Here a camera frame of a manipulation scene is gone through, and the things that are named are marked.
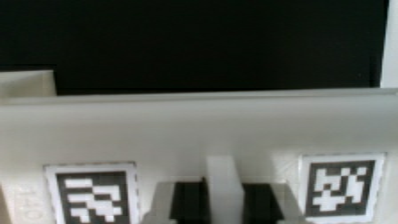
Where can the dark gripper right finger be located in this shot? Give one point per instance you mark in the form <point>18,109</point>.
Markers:
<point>262,209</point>

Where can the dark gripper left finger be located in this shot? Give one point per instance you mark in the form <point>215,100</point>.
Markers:
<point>190,206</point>

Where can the white cabinet body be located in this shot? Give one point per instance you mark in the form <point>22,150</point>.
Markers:
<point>27,84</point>

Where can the white U-shaped fence frame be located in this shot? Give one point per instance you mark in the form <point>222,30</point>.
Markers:
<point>389,59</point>

